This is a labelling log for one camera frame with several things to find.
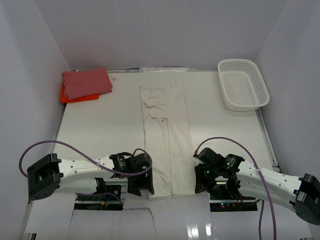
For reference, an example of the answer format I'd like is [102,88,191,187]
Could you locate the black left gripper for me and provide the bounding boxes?
[127,166,154,196]

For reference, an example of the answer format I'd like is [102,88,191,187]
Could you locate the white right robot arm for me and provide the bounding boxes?
[194,147,320,226]

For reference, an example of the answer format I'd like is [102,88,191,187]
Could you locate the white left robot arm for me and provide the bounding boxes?
[27,152,155,201]

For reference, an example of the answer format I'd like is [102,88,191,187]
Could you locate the white t shirt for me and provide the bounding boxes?
[140,82,198,199]

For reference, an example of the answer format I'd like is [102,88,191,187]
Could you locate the papers at table back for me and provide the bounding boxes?
[139,67,189,73]

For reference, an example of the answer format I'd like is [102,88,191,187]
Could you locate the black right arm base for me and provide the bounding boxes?
[208,181,259,213]

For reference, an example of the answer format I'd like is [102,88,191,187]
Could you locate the folded red t shirt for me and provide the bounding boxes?
[62,67,113,100]

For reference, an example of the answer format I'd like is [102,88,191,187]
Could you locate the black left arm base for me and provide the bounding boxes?
[74,184,124,211]

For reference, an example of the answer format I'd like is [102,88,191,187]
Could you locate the folded orange t shirt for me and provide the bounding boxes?
[60,85,99,104]

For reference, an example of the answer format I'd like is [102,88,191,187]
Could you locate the white perforated plastic basket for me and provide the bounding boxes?
[217,59,270,112]

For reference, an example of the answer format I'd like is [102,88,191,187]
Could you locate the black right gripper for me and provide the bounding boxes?
[194,165,220,194]

